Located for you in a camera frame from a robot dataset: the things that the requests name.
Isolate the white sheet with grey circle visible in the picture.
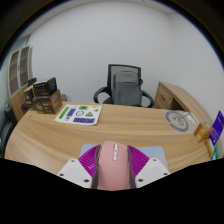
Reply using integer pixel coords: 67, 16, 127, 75
162, 109, 201, 133

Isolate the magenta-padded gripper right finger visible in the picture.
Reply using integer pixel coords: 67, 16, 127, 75
126, 144, 171, 190

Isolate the black sofa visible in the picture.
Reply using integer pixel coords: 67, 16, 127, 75
0, 108, 18, 158

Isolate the wooden side desk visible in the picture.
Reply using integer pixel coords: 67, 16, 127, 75
153, 81, 214, 128

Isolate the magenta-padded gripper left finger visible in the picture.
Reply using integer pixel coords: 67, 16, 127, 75
57, 143, 102, 190

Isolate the wide brown cardboard box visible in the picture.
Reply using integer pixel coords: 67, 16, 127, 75
33, 89, 64, 115

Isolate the small orange box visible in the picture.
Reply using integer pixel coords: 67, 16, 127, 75
193, 121, 214, 144

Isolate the grey backpack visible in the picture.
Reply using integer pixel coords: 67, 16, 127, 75
111, 70, 144, 107

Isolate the black box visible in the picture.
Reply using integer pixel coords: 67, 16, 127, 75
32, 77, 58, 98

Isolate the white sticker sheet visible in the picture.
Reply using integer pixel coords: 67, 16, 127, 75
54, 104, 103, 126

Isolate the purple card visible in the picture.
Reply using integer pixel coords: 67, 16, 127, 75
209, 110, 224, 147

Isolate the tall brown cardboard box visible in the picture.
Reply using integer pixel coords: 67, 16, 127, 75
23, 87, 36, 108

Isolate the pink computer mouse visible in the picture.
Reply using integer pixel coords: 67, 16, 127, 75
96, 140, 132, 192

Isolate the wooden shelf unit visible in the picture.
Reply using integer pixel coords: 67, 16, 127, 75
5, 45, 34, 121

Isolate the black mesh office chair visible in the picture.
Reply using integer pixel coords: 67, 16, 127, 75
92, 63, 155, 108

